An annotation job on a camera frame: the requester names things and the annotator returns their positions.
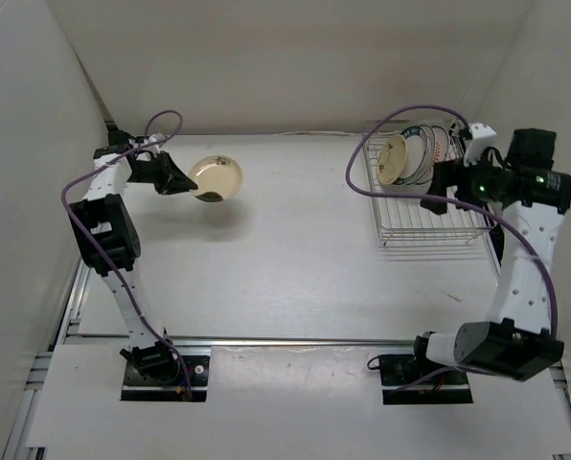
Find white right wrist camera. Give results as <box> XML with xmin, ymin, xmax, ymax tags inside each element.
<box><xmin>464</xmin><ymin>123</ymin><xmax>497</xmax><ymax>167</ymax></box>

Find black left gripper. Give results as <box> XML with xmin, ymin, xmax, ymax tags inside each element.
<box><xmin>127</xmin><ymin>151</ymin><xmax>197</xmax><ymax>196</ymax></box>

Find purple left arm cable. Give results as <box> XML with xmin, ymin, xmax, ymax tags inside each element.
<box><xmin>60</xmin><ymin>109</ymin><xmax>194</xmax><ymax>402</ymax></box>

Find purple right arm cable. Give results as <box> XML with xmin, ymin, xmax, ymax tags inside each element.
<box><xmin>345</xmin><ymin>104</ymin><xmax>560</xmax><ymax>397</ymax></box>

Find white plate orange pattern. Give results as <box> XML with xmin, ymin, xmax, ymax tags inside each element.
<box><xmin>422</xmin><ymin>125</ymin><xmax>450</xmax><ymax>184</ymax></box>

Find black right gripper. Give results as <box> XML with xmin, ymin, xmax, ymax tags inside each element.
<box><xmin>419</xmin><ymin>150</ymin><xmax>502</xmax><ymax>216</ymax></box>

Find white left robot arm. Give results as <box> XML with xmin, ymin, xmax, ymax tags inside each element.
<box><xmin>62</xmin><ymin>130</ymin><xmax>197</xmax><ymax>384</ymax></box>

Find white front cover board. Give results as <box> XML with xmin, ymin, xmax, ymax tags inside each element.
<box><xmin>28</xmin><ymin>345</ymin><xmax>571</xmax><ymax>459</ymax></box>

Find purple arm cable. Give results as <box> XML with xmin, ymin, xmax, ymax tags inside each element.
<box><xmin>345</xmin><ymin>104</ymin><xmax>560</xmax><ymax>397</ymax></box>
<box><xmin>60</xmin><ymin>109</ymin><xmax>194</xmax><ymax>402</ymax></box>

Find white plate green rim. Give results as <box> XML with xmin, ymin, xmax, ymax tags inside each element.
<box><xmin>396</xmin><ymin>126</ymin><xmax>430</xmax><ymax>185</ymax></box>

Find cream plate with black spot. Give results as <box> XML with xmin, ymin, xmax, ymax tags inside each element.
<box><xmin>189</xmin><ymin>155</ymin><xmax>243</xmax><ymax>203</ymax></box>

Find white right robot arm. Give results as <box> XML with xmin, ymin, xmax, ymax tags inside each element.
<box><xmin>409</xmin><ymin>123</ymin><xmax>571</xmax><ymax>383</ymax></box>

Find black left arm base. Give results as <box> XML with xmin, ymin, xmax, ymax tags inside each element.
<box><xmin>120</xmin><ymin>352</ymin><xmax>211</xmax><ymax>403</ymax></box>

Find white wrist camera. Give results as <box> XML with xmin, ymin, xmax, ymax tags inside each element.
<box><xmin>134</xmin><ymin>133</ymin><xmax>170</xmax><ymax>153</ymax></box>
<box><xmin>464</xmin><ymin>123</ymin><xmax>497</xmax><ymax>167</ymax></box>

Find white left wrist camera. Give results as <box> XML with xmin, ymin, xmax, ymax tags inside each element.
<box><xmin>134</xmin><ymin>133</ymin><xmax>170</xmax><ymax>153</ymax></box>

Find wire dish rack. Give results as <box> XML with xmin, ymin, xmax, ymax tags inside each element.
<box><xmin>362</xmin><ymin>123</ymin><xmax>493</xmax><ymax>246</ymax></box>

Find cream plate with calligraphy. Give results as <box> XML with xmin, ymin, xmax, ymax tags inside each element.
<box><xmin>377</xmin><ymin>134</ymin><xmax>407</xmax><ymax>186</ymax></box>

